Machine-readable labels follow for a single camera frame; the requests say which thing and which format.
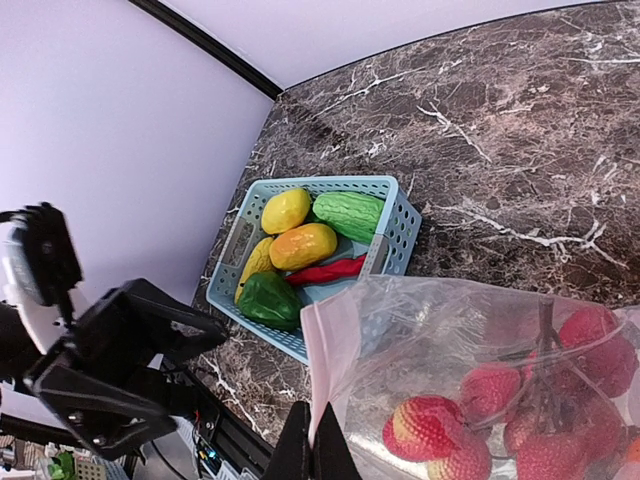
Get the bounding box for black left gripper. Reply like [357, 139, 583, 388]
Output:
[24, 278, 228, 460]

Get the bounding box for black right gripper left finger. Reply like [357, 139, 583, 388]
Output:
[262, 401, 312, 480]

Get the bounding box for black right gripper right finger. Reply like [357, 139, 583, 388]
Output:
[313, 403, 361, 480]

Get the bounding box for clear zip top bag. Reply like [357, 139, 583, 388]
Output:
[301, 276, 639, 479]

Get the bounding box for orange yellow toy mango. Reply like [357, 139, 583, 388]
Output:
[269, 223, 338, 271]

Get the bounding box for red toy lychee bunch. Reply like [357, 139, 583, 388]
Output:
[382, 300, 639, 479]

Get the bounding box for green toy bell pepper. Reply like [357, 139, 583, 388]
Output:
[237, 271, 303, 332]

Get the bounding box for red toy chili pepper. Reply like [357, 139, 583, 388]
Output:
[285, 254, 366, 287]

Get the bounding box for light blue plastic basket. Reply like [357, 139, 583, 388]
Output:
[205, 174, 424, 366]

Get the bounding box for green toy bitter gourd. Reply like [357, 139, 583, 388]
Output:
[312, 192, 384, 245]

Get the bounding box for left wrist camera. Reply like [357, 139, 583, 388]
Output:
[1, 202, 83, 307]

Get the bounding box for black left corner frame post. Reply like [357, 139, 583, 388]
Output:
[129, 0, 284, 100]

